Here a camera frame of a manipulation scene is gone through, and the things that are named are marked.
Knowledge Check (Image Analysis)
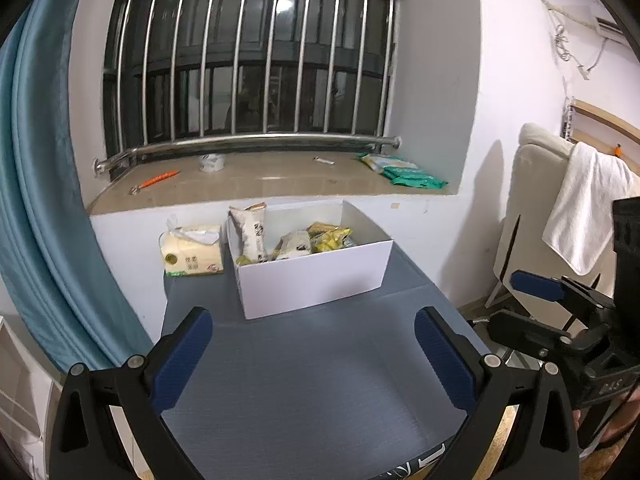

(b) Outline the white wall cable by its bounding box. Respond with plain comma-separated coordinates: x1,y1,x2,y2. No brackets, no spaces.
540,0,616,81

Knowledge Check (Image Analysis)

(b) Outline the metal window grille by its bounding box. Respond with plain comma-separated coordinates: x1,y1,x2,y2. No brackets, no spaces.
92,0,416,181

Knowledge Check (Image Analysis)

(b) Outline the yellow tissue pack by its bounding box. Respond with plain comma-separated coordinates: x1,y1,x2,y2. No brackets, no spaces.
159,224,225,278

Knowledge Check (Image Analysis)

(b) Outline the white brown-topped snack packet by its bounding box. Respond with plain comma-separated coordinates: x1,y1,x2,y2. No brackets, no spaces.
229,202,267,264

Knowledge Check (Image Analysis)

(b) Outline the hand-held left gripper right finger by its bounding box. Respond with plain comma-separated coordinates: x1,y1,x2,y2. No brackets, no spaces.
415,306,581,480

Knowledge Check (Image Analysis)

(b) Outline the pale green wipes packet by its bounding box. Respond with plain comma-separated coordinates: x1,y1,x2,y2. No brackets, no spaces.
360,152,417,172

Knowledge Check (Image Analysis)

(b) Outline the yellow chip bag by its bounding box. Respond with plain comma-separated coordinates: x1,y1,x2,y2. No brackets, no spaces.
312,229,358,255

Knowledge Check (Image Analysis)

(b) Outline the person's right forearm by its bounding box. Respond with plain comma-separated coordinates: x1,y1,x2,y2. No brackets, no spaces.
582,390,640,456

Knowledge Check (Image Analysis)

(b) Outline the wooden bed frame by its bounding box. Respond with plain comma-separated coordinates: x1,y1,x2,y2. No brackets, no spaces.
565,97,640,161

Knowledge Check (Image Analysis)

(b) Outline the blue curtain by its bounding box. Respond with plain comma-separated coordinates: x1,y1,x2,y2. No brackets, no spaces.
0,0,156,373

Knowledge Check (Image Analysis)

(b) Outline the white shelf unit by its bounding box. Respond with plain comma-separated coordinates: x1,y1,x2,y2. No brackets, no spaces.
0,315,66,461

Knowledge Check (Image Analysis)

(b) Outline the white towel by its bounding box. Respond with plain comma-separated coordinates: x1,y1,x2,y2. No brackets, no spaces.
542,141,640,276

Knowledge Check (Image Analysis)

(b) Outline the white striped snack packet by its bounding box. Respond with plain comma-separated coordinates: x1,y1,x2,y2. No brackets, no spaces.
272,230,312,262

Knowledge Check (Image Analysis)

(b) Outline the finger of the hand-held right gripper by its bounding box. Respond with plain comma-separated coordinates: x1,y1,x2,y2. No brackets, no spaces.
487,310,576,361
510,270,616,311

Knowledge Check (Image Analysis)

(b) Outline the small yellow snack packet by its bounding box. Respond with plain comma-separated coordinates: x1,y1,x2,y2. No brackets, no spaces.
306,221,341,241

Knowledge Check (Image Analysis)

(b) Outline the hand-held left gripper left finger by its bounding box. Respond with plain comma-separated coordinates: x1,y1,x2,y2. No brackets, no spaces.
47,306,214,480

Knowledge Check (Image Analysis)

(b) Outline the orange screwdriver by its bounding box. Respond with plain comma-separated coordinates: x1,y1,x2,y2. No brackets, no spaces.
131,170,181,195

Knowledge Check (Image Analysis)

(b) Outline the beige folding chair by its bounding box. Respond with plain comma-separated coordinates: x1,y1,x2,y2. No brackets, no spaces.
492,122,616,306

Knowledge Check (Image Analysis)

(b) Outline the white cardboard box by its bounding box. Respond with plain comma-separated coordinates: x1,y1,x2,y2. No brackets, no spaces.
227,199,394,321

